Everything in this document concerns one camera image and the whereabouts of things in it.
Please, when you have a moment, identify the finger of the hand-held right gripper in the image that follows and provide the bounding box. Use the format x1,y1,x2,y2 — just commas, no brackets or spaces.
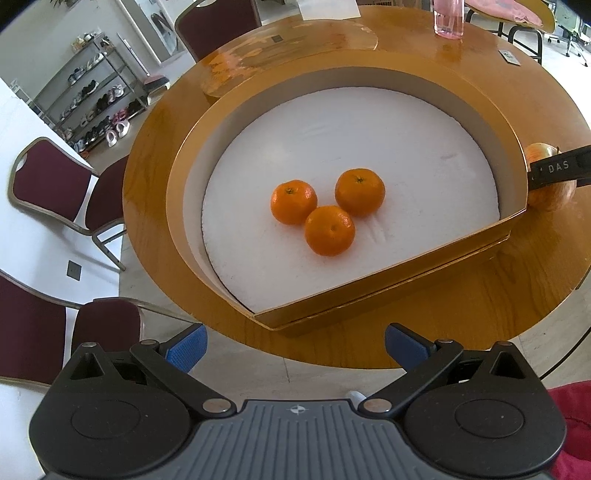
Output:
526,145,591,191

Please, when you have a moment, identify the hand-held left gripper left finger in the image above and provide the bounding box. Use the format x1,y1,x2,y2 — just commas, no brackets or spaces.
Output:
55,323,238,418

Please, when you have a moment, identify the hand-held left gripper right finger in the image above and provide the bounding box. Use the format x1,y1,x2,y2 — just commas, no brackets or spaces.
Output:
358,323,539,418

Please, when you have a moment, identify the red yellow apple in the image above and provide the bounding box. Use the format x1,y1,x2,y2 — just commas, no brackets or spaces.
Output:
523,142,578,213

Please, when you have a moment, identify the gold gift box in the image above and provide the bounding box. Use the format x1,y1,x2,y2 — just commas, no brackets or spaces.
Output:
165,66,528,331

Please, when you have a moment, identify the orange mandarin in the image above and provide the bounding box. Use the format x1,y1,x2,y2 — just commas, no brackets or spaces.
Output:
270,180,319,226
304,205,356,257
335,168,386,218

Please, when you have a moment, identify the round wooden desktop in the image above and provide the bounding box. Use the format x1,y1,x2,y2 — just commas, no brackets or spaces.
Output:
122,4,591,370

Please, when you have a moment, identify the green office chair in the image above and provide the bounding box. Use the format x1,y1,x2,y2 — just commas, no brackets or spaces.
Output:
549,0,591,57

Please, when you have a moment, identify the yellow chair with cushion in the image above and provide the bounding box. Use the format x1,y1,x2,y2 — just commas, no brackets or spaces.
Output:
464,0,558,66

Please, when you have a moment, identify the maroon banquet chair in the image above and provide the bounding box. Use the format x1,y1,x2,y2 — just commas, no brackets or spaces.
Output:
0,270,204,389
174,0,263,64
8,137,131,271

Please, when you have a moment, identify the pink cloth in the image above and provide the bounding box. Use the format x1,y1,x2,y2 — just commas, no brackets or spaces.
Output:
471,0,549,25

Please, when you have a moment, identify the person's red clothing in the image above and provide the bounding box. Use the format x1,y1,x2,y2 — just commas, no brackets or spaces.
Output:
547,381,591,480

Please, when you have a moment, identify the pink water bottle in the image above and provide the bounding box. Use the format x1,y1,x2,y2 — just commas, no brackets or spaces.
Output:
431,0,465,38

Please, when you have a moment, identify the metal shoe rack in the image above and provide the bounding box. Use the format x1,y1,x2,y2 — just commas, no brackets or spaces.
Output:
32,32,151,154

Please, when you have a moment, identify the white paper sheet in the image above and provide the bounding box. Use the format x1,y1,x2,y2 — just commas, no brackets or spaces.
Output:
298,0,362,20

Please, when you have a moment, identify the gold box lid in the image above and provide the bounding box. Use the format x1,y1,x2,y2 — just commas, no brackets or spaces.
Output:
202,18,378,99

